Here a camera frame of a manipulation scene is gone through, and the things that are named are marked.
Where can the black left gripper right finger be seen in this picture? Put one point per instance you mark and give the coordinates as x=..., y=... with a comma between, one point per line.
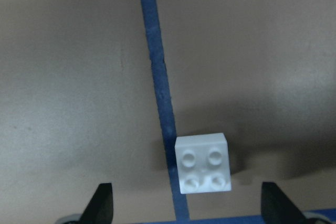
x=276, y=207

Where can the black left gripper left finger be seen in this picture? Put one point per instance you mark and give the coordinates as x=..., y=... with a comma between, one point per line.
x=100, y=207

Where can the white block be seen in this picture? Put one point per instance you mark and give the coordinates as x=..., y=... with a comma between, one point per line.
x=203, y=163

